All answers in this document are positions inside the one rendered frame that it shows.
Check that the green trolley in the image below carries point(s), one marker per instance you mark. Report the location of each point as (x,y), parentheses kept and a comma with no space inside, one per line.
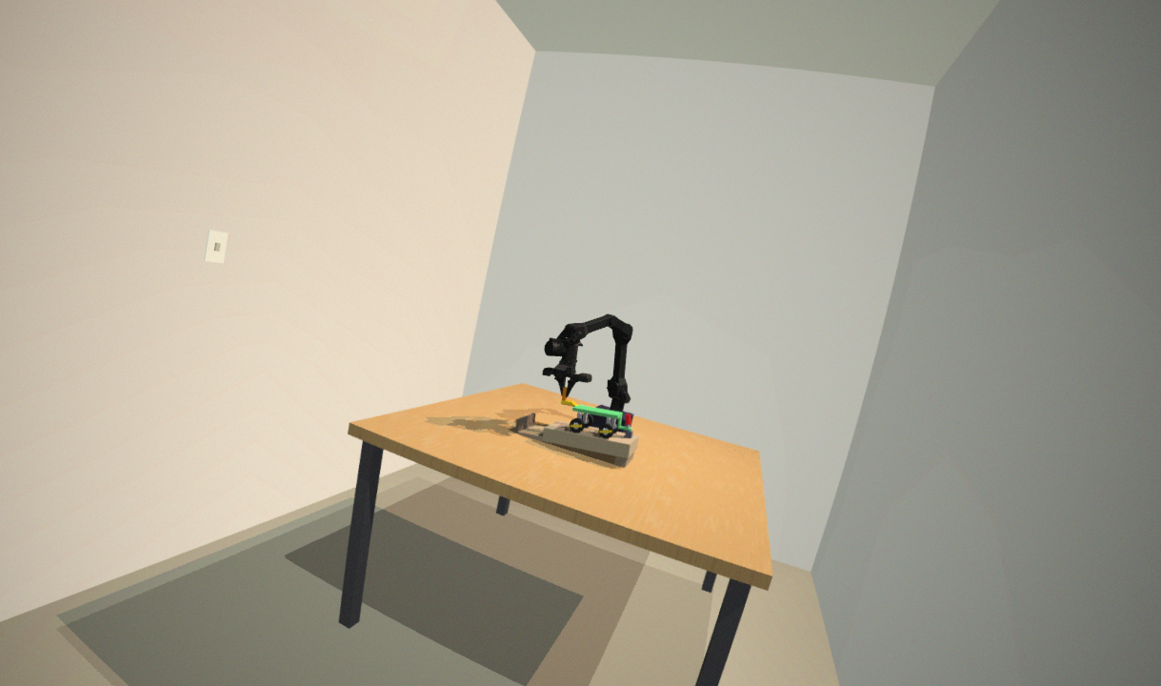
(585,420)

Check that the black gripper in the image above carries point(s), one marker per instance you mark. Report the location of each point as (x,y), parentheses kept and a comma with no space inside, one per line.
(582,377)

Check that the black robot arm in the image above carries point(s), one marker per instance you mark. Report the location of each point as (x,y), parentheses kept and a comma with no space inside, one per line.
(567,342)

